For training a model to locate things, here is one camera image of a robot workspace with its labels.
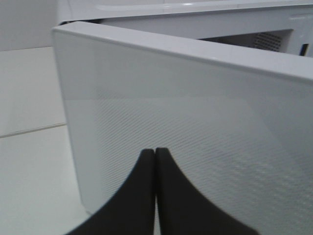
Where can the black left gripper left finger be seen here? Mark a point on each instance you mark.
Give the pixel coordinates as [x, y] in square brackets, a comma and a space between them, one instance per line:
[131, 210]

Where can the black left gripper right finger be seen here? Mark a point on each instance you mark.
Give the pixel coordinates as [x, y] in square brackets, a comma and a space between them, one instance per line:
[182, 209]

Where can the white microwave oven body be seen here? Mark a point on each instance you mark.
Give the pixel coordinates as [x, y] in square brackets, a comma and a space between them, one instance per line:
[278, 25]

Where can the white microwave door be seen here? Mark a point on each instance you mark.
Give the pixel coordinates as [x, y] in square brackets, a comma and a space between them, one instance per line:
[238, 121]

